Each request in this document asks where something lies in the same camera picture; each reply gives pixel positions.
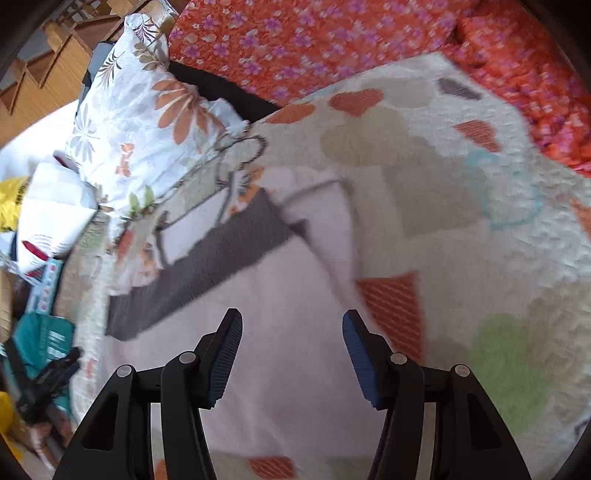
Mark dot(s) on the wooden staircase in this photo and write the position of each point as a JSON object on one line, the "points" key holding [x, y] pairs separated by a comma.
{"points": [[53, 78]]}

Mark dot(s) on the white paper shopping bag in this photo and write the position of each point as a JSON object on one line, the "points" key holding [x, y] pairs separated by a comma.
{"points": [[56, 208]]}

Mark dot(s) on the yellow plastic bag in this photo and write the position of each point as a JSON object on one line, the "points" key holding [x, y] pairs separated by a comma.
{"points": [[12, 192]]}

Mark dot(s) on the green flat cardboard package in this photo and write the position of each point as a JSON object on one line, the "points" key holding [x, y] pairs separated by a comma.
{"points": [[38, 339]]}

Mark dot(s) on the floral white pillow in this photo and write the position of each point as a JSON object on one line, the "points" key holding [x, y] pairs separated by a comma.
{"points": [[138, 130]]}

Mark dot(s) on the red floral blanket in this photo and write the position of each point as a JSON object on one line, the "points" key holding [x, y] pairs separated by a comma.
{"points": [[284, 50]]}

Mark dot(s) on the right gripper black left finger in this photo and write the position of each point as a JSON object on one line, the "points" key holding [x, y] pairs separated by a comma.
{"points": [[114, 439]]}

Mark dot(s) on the quilted heart pattern bedspread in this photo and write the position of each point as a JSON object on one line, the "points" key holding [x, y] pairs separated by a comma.
{"points": [[408, 193]]}

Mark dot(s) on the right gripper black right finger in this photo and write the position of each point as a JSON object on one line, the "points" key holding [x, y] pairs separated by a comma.
{"points": [[471, 441]]}

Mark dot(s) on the light blue long toy box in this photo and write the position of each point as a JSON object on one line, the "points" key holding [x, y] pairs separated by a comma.
{"points": [[44, 283]]}

